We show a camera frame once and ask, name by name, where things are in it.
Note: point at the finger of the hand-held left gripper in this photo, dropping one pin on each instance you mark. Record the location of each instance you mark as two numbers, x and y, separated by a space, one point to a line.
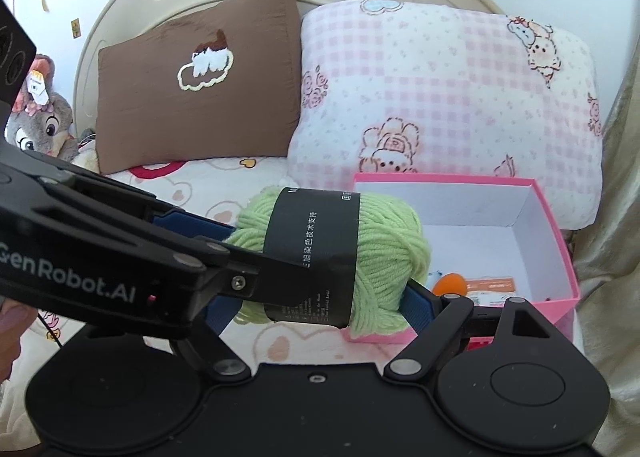
190 227
250 277

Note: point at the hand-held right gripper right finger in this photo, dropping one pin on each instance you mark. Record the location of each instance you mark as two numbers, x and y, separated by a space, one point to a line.
417 309

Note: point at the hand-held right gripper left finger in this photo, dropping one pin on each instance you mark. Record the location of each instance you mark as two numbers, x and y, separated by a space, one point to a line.
222 317

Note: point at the orange makeup sponge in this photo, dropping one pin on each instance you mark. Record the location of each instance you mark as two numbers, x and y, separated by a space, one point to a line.
450 284

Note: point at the green yarn ball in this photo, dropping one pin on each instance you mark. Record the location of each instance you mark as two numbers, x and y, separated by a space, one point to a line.
385 247

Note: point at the orange white packet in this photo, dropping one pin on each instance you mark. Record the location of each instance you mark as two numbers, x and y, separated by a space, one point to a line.
492 284

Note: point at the pink cardboard box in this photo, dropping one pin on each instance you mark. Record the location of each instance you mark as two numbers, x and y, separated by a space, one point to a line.
542 247

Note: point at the person's left hand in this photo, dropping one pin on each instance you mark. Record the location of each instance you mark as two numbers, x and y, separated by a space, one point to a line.
10 332

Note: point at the bear printed blanket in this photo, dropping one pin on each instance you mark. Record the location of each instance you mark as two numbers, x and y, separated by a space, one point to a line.
210 182

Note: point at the brown embroidered pillow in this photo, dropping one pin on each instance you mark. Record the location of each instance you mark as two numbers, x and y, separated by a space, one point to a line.
150 112

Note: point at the cream plush toy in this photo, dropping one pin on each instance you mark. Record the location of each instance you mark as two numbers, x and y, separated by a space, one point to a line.
87 159

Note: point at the grey rabbit plush toy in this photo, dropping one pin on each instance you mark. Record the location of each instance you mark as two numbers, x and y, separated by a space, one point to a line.
50 122

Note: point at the golden beige cloth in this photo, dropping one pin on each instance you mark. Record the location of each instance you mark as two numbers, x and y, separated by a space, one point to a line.
615 237

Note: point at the pink checked pillow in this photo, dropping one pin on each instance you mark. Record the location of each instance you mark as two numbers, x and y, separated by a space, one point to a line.
450 87

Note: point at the yellow wall sticker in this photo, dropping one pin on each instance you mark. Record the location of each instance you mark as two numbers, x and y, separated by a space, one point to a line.
75 28

